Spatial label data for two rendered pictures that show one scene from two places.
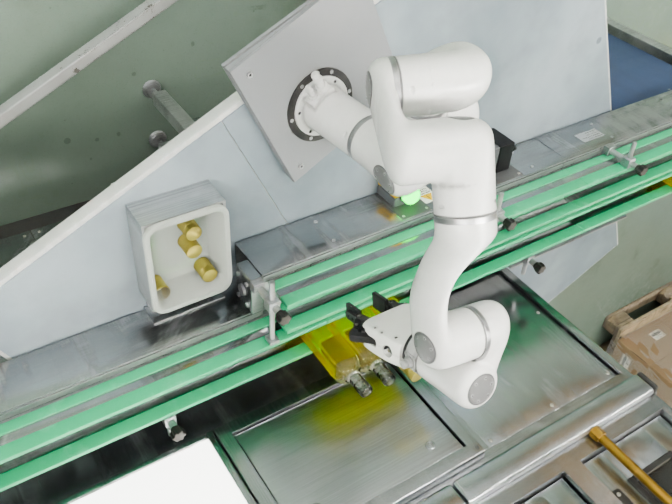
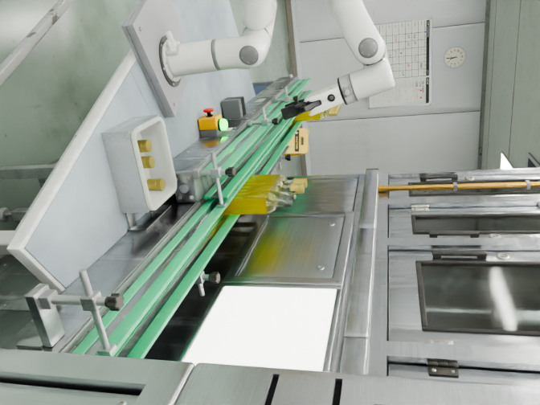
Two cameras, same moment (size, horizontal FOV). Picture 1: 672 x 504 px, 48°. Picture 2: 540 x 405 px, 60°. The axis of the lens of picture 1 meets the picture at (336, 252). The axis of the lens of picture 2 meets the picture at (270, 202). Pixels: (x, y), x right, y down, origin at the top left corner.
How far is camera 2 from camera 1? 1.04 m
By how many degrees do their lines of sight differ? 37
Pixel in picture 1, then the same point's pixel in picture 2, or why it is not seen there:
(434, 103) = not seen: outside the picture
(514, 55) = not seen: hidden behind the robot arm
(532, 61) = not seen: hidden behind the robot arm
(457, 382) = (384, 69)
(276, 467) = (277, 271)
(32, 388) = (108, 284)
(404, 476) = (337, 236)
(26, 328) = (69, 254)
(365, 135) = (222, 42)
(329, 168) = (179, 116)
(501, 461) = (365, 211)
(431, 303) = (362, 18)
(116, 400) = (172, 262)
